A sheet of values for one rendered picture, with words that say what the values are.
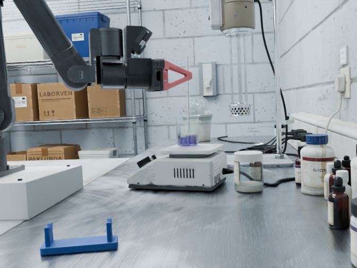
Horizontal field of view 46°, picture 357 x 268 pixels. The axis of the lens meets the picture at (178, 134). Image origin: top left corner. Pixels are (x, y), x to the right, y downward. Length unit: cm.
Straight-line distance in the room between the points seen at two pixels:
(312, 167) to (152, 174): 33
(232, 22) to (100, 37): 45
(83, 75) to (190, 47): 248
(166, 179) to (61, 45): 35
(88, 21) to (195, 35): 81
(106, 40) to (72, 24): 231
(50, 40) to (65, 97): 227
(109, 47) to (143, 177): 29
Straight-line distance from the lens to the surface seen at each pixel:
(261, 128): 330
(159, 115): 334
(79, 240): 60
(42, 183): 82
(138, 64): 91
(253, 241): 59
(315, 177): 84
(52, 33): 91
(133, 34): 92
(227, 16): 124
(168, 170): 90
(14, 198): 78
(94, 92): 308
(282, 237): 61
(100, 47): 92
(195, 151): 88
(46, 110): 324
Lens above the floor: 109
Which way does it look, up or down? 5 degrees down
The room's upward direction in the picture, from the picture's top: 3 degrees counter-clockwise
